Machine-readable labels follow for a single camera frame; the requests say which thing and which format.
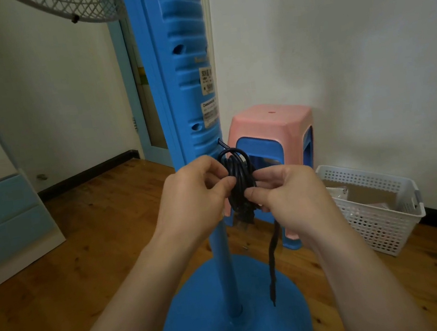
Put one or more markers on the person's left middle finger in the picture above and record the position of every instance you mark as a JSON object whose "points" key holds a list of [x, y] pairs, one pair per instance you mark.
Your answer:
{"points": [[212, 179]]}

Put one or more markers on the blue plastic stool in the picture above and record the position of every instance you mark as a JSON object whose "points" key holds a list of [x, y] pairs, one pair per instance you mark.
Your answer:
{"points": [[258, 153]]}

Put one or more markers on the person's right hand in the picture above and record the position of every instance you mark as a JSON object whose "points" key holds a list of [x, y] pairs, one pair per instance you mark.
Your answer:
{"points": [[297, 201]]}

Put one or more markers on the pink plastic stool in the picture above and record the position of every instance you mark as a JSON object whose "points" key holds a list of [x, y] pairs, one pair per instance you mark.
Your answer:
{"points": [[272, 124]]}

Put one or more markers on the person's left forearm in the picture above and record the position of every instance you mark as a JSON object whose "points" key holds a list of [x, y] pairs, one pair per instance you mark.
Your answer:
{"points": [[136, 306]]}

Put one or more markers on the person's left thumb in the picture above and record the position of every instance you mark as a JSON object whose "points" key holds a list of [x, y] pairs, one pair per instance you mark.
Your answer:
{"points": [[221, 190]]}

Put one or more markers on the blue white drawer cabinet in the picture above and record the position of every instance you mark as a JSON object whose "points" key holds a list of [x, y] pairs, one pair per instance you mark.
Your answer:
{"points": [[8, 222]]}

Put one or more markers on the blue pedestal fan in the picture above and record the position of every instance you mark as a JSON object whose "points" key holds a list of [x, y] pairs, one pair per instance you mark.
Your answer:
{"points": [[188, 76]]}

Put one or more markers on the person's left hand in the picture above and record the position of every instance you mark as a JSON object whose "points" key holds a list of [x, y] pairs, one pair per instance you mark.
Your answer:
{"points": [[184, 206]]}

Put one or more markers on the brown cardboard sheet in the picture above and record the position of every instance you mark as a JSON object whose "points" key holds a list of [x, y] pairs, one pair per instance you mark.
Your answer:
{"points": [[367, 193]]}

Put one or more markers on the clear plastic bag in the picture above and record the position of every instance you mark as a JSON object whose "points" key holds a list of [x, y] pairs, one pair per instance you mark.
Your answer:
{"points": [[339, 193]]}

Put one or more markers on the person's right thumb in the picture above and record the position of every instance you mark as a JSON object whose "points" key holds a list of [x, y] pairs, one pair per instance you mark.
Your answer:
{"points": [[261, 197]]}

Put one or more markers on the person's right forearm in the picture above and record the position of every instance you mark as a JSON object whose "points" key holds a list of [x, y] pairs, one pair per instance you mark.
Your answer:
{"points": [[366, 292]]}

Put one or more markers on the white perforated plastic basket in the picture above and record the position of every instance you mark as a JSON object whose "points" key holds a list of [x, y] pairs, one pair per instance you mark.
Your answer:
{"points": [[382, 223]]}

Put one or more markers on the blue door frame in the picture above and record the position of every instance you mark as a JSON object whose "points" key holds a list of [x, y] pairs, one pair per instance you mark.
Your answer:
{"points": [[136, 102]]}

